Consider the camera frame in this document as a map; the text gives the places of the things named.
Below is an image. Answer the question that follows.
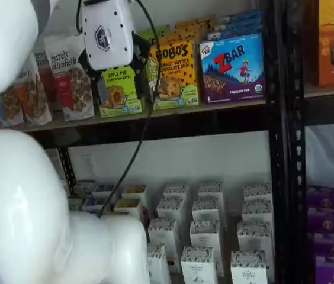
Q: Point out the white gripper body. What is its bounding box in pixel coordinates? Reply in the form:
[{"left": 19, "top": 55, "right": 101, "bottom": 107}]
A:
[{"left": 79, "top": 0, "right": 135, "bottom": 72}]

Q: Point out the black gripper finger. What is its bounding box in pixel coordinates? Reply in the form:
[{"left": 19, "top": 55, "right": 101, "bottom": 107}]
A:
[
  {"left": 131, "top": 31, "right": 153, "bottom": 103},
  {"left": 77, "top": 49, "right": 102, "bottom": 103}
]

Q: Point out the green Bobo's apple pie box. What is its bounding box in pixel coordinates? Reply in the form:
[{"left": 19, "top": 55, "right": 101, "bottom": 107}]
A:
[
  {"left": 98, "top": 65, "right": 146, "bottom": 119},
  {"left": 137, "top": 25, "right": 171, "bottom": 41}
]

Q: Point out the yellow Bobo's peanut butter box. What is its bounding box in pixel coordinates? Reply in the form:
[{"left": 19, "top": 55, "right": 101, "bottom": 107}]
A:
[
  {"left": 162, "top": 28, "right": 201, "bottom": 44},
  {"left": 146, "top": 37, "right": 200, "bottom": 111},
  {"left": 175, "top": 16, "right": 216, "bottom": 34}
]

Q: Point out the wooden shelf board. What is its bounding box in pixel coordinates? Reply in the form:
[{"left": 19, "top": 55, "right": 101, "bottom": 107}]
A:
[
  {"left": 304, "top": 81, "right": 334, "bottom": 99},
  {"left": 0, "top": 99, "right": 268, "bottom": 133}
]

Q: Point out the blue purple ZBar box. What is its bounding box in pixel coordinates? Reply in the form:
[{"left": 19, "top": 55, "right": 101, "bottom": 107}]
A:
[
  {"left": 199, "top": 31, "right": 266, "bottom": 105},
  {"left": 214, "top": 9, "right": 263, "bottom": 30},
  {"left": 204, "top": 23, "right": 263, "bottom": 41}
]

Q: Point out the small white blue-topped box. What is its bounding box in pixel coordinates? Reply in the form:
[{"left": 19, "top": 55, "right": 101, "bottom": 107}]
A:
[
  {"left": 81, "top": 197, "right": 106, "bottom": 213},
  {"left": 92, "top": 183, "right": 115, "bottom": 200}
]

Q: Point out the small white yellow-topped box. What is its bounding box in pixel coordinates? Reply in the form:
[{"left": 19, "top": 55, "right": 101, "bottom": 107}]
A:
[
  {"left": 113, "top": 198, "right": 142, "bottom": 220},
  {"left": 121, "top": 185, "right": 148, "bottom": 208}
]

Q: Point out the black metal shelf rack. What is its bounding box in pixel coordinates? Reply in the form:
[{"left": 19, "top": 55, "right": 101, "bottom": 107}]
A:
[
  {"left": 285, "top": 0, "right": 334, "bottom": 284},
  {"left": 29, "top": 0, "right": 291, "bottom": 284}
]

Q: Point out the large orange snack box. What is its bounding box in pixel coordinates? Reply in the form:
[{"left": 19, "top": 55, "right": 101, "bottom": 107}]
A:
[{"left": 305, "top": 0, "right": 334, "bottom": 88}]

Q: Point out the white Purely Elizabeth granola bag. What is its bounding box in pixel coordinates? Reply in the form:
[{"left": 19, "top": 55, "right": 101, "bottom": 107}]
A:
[
  {"left": 33, "top": 47, "right": 56, "bottom": 112},
  {"left": 0, "top": 85, "right": 25, "bottom": 127}
]

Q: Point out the orange label granola bag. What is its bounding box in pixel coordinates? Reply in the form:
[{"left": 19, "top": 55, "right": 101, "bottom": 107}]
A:
[{"left": 14, "top": 54, "right": 53, "bottom": 125}]

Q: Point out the white Organic Pantry carton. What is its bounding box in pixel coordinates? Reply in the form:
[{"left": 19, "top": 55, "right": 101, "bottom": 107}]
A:
[
  {"left": 191, "top": 198, "right": 221, "bottom": 226},
  {"left": 180, "top": 246, "right": 217, "bottom": 284},
  {"left": 237, "top": 221, "right": 274, "bottom": 256},
  {"left": 189, "top": 220, "right": 221, "bottom": 253},
  {"left": 147, "top": 218, "right": 180, "bottom": 253},
  {"left": 146, "top": 243, "right": 172, "bottom": 284},
  {"left": 156, "top": 197, "right": 185, "bottom": 226},
  {"left": 230, "top": 250, "right": 269, "bottom": 284},
  {"left": 242, "top": 183, "right": 273, "bottom": 205},
  {"left": 163, "top": 183, "right": 190, "bottom": 205},
  {"left": 197, "top": 180, "right": 224, "bottom": 205},
  {"left": 241, "top": 200, "right": 274, "bottom": 226}
]

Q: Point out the white small cartons group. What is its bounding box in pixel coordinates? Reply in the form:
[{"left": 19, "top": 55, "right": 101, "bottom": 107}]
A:
[{"left": 66, "top": 177, "right": 274, "bottom": 284}]

